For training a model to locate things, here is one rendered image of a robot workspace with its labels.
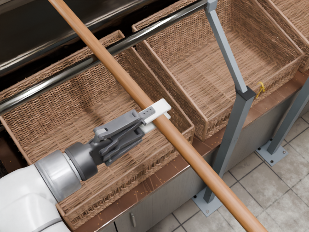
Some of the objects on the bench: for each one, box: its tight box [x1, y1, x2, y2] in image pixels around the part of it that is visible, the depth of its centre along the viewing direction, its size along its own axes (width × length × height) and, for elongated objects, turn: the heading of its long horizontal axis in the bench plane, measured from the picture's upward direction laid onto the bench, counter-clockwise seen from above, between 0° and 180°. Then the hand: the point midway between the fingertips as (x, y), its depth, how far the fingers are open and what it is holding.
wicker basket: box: [0, 30, 195, 231], centre depth 132 cm, size 49×56×28 cm
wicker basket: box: [132, 0, 305, 142], centre depth 151 cm, size 49×56×28 cm
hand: (154, 116), depth 78 cm, fingers closed on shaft, 3 cm apart
